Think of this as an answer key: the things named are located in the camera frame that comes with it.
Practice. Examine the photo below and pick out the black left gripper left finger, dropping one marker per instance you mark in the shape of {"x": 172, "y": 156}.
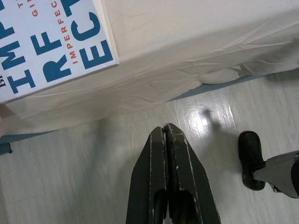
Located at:
{"x": 149, "y": 177}

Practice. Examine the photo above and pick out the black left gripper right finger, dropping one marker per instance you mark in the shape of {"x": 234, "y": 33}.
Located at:
{"x": 190, "y": 182}

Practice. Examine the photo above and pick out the white book blue lettering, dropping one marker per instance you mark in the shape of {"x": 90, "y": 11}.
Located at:
{"x": 46, "y": 46}

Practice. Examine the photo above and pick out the black right robot foot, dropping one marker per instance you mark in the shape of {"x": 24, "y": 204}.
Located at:
{"x": 250, "y": 154}

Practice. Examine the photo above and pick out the beige sheeted mattress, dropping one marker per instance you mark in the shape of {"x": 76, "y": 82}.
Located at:
{"x": 175, "y": 46}

